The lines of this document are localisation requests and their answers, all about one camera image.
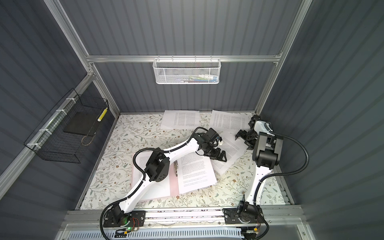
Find pink paper folder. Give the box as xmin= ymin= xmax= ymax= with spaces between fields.
xmin=130 ymin=149 xmax=218 ymax=202

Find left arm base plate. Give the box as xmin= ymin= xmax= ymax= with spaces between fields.
xmin=103 ymin=210 xmax=147 ymax=228

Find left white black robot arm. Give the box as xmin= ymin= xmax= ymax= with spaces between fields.
xmin=102 ymin=127 xmax=227 ymax=226

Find yellow marker pen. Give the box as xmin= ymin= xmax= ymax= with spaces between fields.
xmin=97 ymin=108 xmax=108 ymax=122

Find markers in white basket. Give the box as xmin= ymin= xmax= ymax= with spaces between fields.
xmin=175 ymin=74 xmax=219 ymax=83

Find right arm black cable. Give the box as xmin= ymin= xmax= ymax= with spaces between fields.
xmin=251 ymin=131 xmax=310 ymax=240

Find metal folder clip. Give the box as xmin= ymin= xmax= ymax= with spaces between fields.
xmin=173 ymin=161 xmax=179 ymax=177

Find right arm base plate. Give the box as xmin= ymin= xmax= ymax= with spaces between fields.
xmin=223 ymin=206 xmax=264 ymax=225

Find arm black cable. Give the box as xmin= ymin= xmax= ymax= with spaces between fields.
xmin=99 ymin=126 xmax=211 ymax=240
xmin=251 ymin=131 xmax=310 ymax=240

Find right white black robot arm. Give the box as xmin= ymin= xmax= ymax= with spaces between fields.
xmin=235 ymin=115 xmax=284 ymax=223

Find printed sheet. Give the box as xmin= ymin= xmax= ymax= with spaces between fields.
xmin=131 ymin=152 xmax=171 ymax=202
xmin=161 ymin=111 xmax=201 ymax=130
xmin=211 ymin=132 xmax=248 ymax=175
xmin=177 ymin=153 xmax=217 ymax=194
xmin=209 ymin=110 xmax=252 ymax=133

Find white wire mesh basket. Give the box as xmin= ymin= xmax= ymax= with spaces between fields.
xmin=153 ymin=60 xmax=222 ymax=85

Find black flat pad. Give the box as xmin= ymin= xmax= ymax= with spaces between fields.
xmin=63 ymin=112 xmax=101 ymax=137

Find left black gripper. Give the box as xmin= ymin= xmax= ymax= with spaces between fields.
xmin=203 ymin=142 xmax=227 ymax=161

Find black wire basket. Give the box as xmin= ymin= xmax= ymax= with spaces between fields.
xmin=24 ymin=91 xmax=109 ymax=164

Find aluminium front rail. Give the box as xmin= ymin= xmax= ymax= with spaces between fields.
xmin=60 ymin=205 xmax=307 ymax=231

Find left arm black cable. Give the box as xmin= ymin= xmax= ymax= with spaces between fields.
xmin=99 ymin=126 xmax=211 ymax=240

